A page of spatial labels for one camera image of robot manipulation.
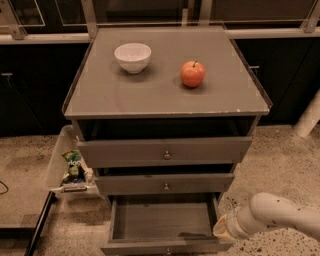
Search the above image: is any grey bottom drawer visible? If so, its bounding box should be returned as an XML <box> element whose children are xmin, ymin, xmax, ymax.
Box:
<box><xmin>102</xmin><ymin>193</ymin><xmax>232</xmax><ymax>256</ymax></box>

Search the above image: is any grey drawer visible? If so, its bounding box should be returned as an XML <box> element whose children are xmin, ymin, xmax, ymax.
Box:
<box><xmin>102</xmin><ymin>193</ymin><xmax>232</xmax><ymax>256</ymax></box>
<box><xmin>77</xmin><ymin>137</ymin><xmax>252</xmax><ymax>168</ymax></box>
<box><xmin>95</xmin><ymin>173</ymin><xmax>234</xmax><ymax>195</ymax></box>

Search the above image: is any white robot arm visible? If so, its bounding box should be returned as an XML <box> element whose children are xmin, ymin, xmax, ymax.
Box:
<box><xmin>213</xmin><ymin>193</ymin><xmax>320</xmax><ymax>241</ymax></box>

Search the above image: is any grey middle drawer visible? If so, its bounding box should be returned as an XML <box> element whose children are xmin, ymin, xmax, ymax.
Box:
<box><xmin>95</xmin><ymin>173</ymin><xmax>234</xmax><ymax>195</ymax></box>

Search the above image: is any grey top drawer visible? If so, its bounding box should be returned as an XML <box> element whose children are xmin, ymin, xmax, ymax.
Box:
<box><xmin>77</xmin><ymin>137</ymin><xmax>252</xmax><ymax>168</ymax></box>

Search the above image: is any grey wooden drawer cabinet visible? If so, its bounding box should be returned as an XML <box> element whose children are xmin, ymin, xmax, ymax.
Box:
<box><xmin>61</xmin><ymin>25</ymin><xmax>273</xmax><ymax>201</ymax></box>

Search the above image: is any green snack bag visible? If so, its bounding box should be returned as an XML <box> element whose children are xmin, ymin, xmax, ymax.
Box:
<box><xmin>62</xmin><ymin>150</ymin><xmax>85</xmax><ymax>184</ymax></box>

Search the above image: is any red apple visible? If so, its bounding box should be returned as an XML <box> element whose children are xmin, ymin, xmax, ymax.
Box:
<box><xmin>180</xmin><ymin>61</ymin><xmax>206</xmax><ymax>88</ymax></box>

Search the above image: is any clear plastic storage bin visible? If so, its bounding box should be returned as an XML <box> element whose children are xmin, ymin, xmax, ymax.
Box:
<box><xmin>46</xmin><ymin>125</ymin><xmax>99</xmax><ymax>200</ymax></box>

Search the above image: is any white ceramic bowl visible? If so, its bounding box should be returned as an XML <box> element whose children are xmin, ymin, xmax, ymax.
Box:
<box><xmin>114</xmin><ymin>43</ymin><xmax>152</xmax><ymax>74</ymax></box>

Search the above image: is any white cylindrical post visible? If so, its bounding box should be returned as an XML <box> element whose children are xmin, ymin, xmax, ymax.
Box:
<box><xmin>294</xmin><ymin>89</ymin><xmax>320</xmax><ymax>138</ymax></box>

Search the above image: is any black floor cable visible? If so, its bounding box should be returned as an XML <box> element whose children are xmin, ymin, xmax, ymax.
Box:
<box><xmin>0</xmin><ymin>179</ymin><xmax>10</xmax><ymax>196</ymax></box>

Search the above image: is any metal railing frame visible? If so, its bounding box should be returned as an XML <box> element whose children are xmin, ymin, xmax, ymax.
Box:
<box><xmin>0</xmin><ymin>0</ymin><xmax>320</xmax><ymax>45</ymax></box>

